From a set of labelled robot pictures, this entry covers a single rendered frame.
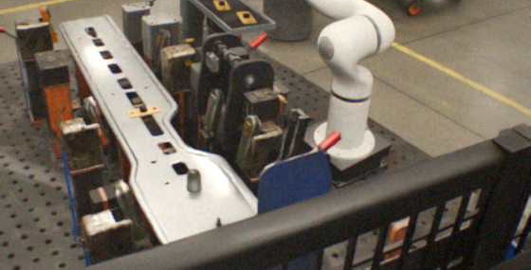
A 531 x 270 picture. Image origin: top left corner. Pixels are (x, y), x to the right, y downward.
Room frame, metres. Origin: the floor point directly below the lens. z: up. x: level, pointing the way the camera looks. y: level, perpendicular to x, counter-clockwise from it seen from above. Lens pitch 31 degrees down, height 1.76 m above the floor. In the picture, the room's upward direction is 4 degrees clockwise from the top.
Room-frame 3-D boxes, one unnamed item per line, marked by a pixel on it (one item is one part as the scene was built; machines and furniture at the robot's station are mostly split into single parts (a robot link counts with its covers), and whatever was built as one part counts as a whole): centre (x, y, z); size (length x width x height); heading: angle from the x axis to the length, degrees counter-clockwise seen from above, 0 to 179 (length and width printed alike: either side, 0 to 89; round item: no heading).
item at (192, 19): (1.83, 0.28, 0.92); 0.08 x 0.08 x 0.44; 31
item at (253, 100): (1.15, 0.02, 0.91); 0.07 x 0.05 x 0.42; 121
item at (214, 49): (1.25, 0.09, 0.94); 0.18 x 0.13 x 0.49; 31
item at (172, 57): (1.45, 0.26, 0.89); 0.13 x 0.11 x 0.38; 121
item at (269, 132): (1.08, 0.00, 0.88); 0.11 x 0.09 x 0.37; 121
